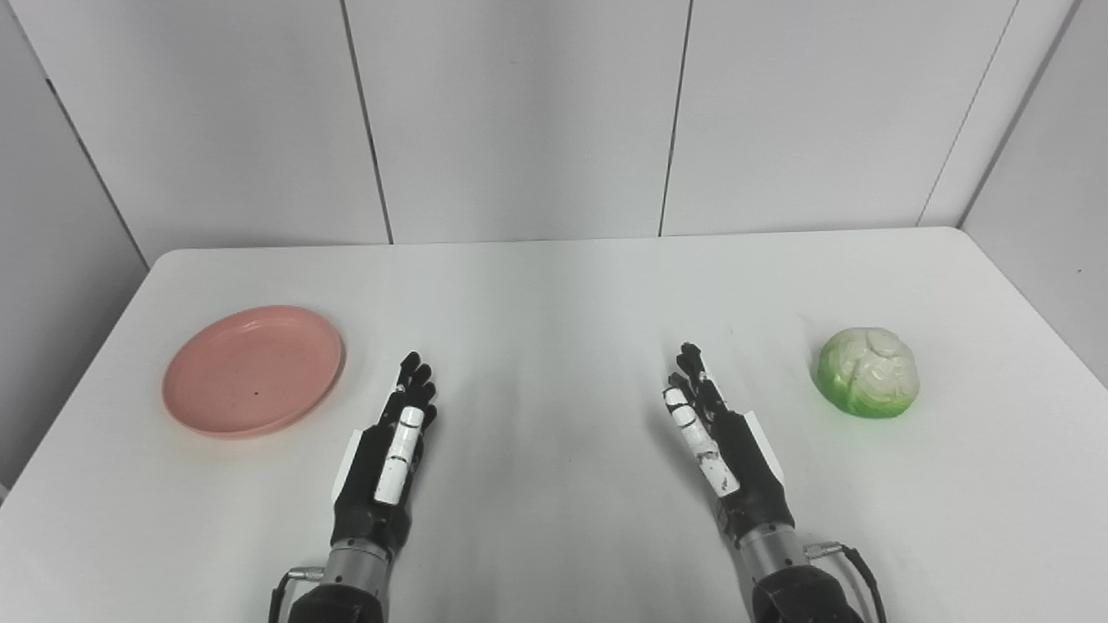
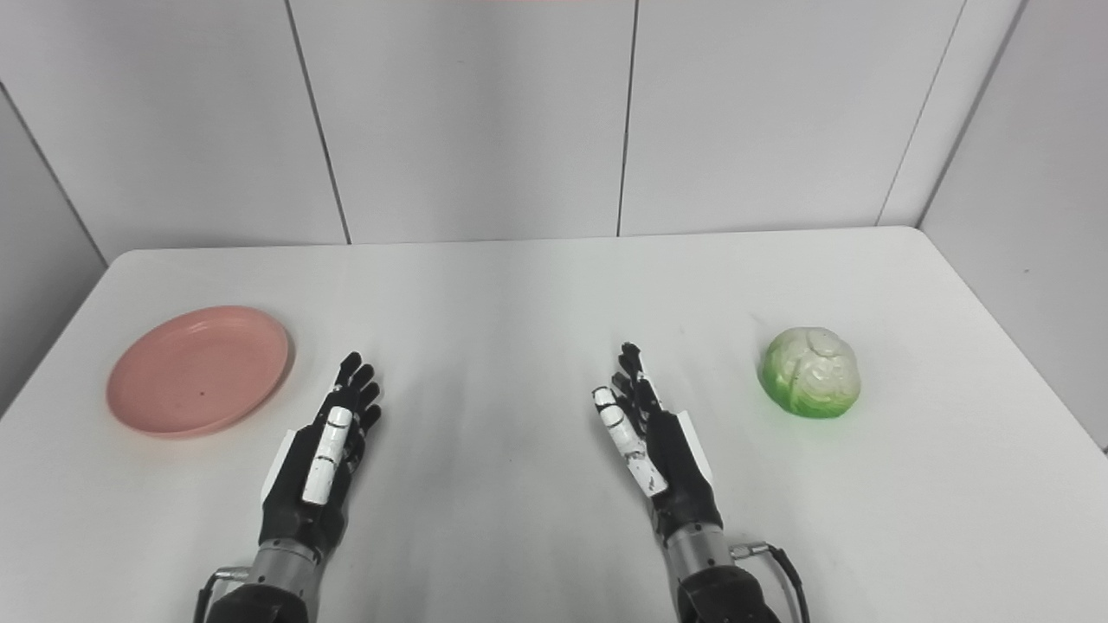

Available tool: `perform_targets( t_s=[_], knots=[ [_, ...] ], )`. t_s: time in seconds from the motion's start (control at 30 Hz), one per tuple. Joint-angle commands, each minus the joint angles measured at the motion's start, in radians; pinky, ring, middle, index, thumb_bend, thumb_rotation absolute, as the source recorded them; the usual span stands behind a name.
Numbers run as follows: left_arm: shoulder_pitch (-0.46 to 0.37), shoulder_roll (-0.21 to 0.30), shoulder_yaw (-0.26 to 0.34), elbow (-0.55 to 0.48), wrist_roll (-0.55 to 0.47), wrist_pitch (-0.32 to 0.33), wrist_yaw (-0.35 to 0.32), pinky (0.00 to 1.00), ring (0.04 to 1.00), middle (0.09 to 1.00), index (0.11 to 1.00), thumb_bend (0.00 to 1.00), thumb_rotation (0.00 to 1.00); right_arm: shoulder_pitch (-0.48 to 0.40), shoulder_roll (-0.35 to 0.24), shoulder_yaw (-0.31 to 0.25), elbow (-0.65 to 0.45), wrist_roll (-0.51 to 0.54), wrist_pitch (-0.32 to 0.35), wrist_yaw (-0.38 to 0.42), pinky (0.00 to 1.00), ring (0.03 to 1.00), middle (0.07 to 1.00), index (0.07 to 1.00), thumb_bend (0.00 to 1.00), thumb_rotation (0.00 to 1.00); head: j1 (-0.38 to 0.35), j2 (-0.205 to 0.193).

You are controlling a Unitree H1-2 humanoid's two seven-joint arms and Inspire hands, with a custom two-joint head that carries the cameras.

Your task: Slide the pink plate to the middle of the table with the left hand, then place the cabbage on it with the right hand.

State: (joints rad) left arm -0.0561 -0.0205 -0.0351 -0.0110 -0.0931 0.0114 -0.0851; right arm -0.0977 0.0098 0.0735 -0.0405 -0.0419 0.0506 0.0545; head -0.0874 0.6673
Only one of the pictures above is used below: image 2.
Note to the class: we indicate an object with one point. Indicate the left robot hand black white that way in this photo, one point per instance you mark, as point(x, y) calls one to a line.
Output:
point(307, 484)

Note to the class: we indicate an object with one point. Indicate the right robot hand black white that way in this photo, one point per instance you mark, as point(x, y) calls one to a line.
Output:
point(675, 467)

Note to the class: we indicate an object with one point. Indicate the pink round plate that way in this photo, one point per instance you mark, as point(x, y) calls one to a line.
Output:
point(199, 370)

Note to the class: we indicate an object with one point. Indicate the green white toy cabbage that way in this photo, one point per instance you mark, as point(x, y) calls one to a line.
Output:
point(812, 372)

